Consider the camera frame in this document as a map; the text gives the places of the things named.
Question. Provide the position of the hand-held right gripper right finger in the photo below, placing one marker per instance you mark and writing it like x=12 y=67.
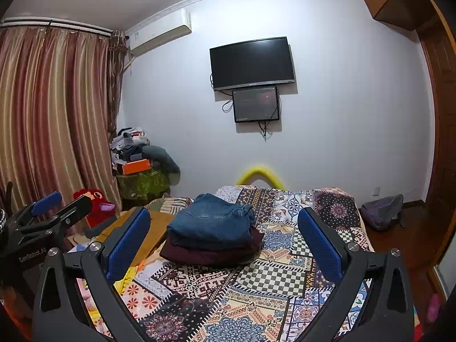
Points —
x=319 y=245

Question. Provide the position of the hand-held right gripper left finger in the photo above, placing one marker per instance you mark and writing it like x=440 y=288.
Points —
x=128 y=245

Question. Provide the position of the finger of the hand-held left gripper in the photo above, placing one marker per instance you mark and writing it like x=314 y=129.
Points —
x=73 y=209
x=48 y=200

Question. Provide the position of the blue denim jacket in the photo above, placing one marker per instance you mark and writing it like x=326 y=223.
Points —
x=210 y=221

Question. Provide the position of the red plush toy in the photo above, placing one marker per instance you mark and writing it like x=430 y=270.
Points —
x=96 y=210

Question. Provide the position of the folded mustard garment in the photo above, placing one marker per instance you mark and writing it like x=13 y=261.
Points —
x=156 y=228

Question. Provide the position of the yellow cloth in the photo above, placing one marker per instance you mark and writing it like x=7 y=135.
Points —
x=123 y=281

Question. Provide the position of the pink plush toy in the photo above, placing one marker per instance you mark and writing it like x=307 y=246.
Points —
x=87 y=292

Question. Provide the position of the patchwork patterned blanket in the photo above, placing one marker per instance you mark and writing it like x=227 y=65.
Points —
x=270 y=285

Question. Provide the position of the green patterned cloth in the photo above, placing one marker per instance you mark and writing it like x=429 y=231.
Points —
x=142 y=185

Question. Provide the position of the grey backpack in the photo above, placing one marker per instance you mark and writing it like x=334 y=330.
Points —
x=383 y=212

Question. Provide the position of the orange box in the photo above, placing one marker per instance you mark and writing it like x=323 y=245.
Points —
x=136 y=166

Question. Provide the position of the pile of household clutter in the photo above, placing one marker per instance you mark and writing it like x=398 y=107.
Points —
x=126 y=142

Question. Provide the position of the folded maroon garment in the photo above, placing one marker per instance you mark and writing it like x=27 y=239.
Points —
x=213 y=254

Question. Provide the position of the striped brown curtain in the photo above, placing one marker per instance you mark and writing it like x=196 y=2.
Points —
x=53 y=114

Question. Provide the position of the yellow foam tube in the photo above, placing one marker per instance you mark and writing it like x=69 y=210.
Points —
x=262 y=171

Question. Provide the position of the grey-green cushion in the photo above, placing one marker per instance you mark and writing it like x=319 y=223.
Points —
x=162 y=156

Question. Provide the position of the pink slipper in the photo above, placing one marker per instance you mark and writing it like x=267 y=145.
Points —
x=433 y=306

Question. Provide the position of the wooden door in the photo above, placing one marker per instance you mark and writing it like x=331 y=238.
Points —
x=436 y=131

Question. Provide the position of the white air conditioner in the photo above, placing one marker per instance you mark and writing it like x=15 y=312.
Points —
x=160 y=32

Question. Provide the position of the white wall socket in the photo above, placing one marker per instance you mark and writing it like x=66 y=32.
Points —
x=376 y=190

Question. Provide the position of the small black wall monitor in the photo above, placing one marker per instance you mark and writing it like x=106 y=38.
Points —
x=255 y=104

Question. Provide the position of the curtain rail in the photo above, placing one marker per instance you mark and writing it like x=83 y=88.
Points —
x=60 y=26

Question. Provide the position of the black wall television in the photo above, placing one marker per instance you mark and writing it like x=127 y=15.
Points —
x=252 y=63

